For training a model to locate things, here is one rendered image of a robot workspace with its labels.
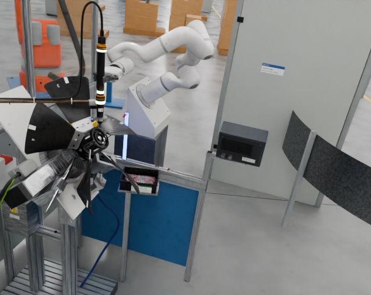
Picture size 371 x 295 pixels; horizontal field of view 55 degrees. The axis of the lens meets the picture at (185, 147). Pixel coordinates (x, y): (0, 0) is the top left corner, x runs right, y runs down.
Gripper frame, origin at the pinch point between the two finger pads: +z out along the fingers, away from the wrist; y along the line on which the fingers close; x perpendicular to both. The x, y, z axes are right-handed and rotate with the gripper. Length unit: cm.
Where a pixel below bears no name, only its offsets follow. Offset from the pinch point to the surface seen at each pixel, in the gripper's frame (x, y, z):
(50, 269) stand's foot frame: -140, 35, -2
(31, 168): -35, 14, 36
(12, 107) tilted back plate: -18.6, 38.0, 15.3
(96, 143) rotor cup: -26.9, -6.1, 14.8
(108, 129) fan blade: -29.9, -0.9, -8.9
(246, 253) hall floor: -148, -92, -82
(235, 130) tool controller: -24, -65, -33
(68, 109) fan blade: -16.7, 13.7, 6.3
